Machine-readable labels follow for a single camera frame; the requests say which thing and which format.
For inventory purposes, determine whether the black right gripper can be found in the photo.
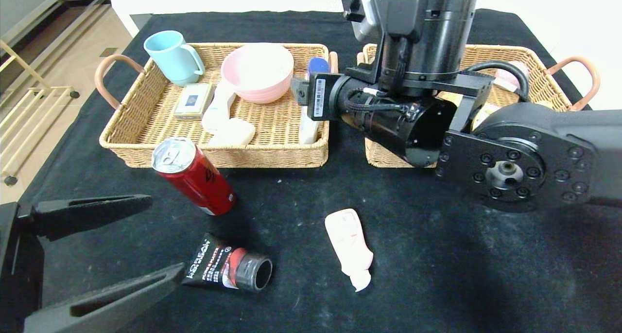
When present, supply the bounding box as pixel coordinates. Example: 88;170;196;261
291;73;372;132

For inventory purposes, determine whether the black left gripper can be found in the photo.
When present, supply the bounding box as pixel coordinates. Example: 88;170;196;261
0;194;186;333

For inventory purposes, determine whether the white bottle with blue cap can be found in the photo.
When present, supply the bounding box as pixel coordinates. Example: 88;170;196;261
298;57;332;145

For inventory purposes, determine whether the black cosmetic tube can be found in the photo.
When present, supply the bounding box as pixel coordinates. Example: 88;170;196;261
182;233;274;291

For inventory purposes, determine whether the woven wicker basket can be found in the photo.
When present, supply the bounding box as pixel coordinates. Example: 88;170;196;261
356;44;601;169
95;43;339;169

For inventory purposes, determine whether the pink bowl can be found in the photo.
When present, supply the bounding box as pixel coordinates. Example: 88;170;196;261
221;43;295;104

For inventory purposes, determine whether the white rectangular block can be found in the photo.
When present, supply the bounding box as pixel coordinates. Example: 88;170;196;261
209;118;257;146

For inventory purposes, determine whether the white plastic bottle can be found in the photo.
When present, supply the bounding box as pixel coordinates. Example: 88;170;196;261
202;81;238;135

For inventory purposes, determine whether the small green card box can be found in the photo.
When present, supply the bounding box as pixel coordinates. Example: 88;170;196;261
173;83;214;121

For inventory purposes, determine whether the red soda can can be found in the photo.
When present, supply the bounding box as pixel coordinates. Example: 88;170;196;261
152;138;237;216

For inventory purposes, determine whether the light blue mug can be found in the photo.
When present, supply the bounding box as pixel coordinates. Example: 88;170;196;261
144;31;206;87

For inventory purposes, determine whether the pink squeeze bottle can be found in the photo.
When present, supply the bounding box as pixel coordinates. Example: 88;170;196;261
325;209;374;292

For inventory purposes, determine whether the pale wooden rack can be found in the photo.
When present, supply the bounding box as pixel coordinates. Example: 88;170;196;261
0;39;82;187

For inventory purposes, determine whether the pale pink egg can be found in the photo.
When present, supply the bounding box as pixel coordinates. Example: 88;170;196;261
495;61;529;93

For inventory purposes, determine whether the black table cloth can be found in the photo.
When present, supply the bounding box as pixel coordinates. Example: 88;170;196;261
0;8;622;333

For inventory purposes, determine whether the grey metal shelf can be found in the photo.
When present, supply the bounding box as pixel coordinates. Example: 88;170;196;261
0;0;113;100

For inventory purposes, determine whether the braided black cable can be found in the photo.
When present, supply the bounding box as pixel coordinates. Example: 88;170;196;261
347;88;414;114

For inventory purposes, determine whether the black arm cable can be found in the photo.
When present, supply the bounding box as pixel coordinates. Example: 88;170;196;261
464;60;531;101

